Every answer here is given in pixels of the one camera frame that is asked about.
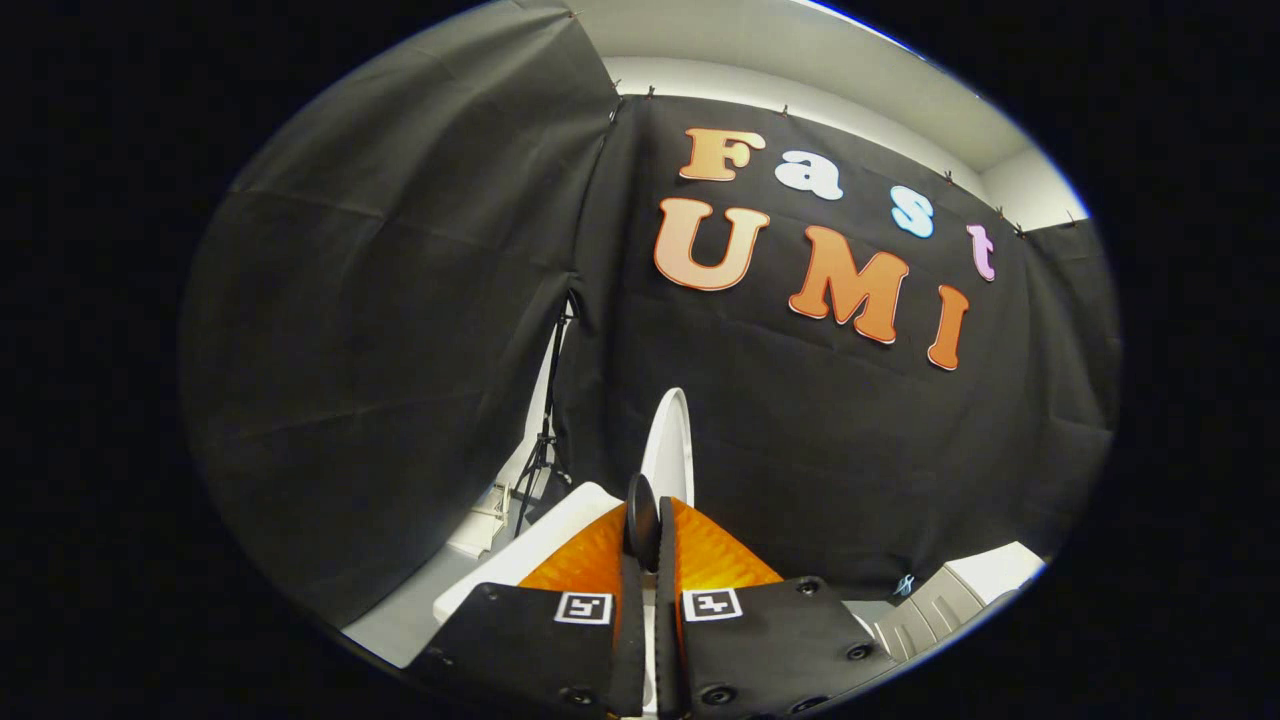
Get white toilet lid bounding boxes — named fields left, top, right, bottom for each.
left=640, top=388, right=697, bottom=511

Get white drawer cabinet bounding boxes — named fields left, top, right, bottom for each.
left=868, top=541, right=1047, bottom=663

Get black light stand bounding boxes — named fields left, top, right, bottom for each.
left=513, top=298, right=579, bottom=536

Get white toilet tank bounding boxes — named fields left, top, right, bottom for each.
left=433, top=482, right=627, bottom=626

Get black backdrop cloth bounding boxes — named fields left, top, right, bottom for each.
left=180, top=0, right=1123, bottom=631

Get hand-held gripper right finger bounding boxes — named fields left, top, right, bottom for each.
left=647, top=478, right=903, bottom=720

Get small white box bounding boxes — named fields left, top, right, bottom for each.
left=448, top=480, right=513, bottom=559

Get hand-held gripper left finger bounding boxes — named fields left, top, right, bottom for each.
left=408, top=475, right=649, bottom=720

